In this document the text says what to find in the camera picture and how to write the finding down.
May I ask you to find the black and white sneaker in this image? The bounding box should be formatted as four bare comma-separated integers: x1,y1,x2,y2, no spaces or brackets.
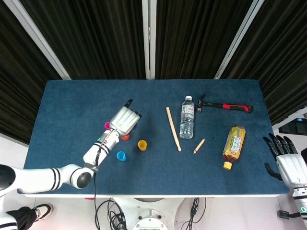
33,203,54,221

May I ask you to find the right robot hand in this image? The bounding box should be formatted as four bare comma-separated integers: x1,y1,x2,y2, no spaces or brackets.
263,133,307,190

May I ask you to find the white partition post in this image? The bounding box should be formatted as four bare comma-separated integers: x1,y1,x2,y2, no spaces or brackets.
214,0,264,80
4,0,71,80
142,0,157,80

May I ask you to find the wooden drumstick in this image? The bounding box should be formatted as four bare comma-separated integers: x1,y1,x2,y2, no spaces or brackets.
165,106,182,152

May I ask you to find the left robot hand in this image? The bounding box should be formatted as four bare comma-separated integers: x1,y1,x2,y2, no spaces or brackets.
109,98,142,137

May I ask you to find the yellow-capped tea bottle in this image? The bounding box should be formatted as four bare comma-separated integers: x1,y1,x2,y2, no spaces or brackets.
222,125,247,170

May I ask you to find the black floor cable bundle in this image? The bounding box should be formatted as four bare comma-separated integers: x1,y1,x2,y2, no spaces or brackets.
97,198,127,230
179,197,207,230

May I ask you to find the clear water bottle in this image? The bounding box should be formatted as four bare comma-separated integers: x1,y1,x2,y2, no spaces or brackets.
179,95,195,139

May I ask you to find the black trouser leg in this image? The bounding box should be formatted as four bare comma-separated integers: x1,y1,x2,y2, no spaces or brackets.
6,206,36,230

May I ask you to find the black pleated curtain panel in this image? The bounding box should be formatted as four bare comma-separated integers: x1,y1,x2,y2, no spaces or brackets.
0,0,63,142
20,0,147,80
220,0,307,125
155,0,255,80

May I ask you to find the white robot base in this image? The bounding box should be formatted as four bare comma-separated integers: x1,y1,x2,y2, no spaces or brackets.
112,197,192,230

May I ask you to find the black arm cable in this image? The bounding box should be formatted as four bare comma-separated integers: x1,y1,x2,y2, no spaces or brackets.
93,133,114,230

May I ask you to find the blue fabric table cover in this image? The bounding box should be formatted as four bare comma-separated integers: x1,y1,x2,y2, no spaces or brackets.
23,79,290,195

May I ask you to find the black device with teal light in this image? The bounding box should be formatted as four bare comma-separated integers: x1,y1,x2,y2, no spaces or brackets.
278,116,307,135

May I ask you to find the black and red hammer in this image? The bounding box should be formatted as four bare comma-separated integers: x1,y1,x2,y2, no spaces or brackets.
196,93,254,114

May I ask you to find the short wooden pencil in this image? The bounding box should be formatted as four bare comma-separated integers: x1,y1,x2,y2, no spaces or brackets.
193,138,206,155

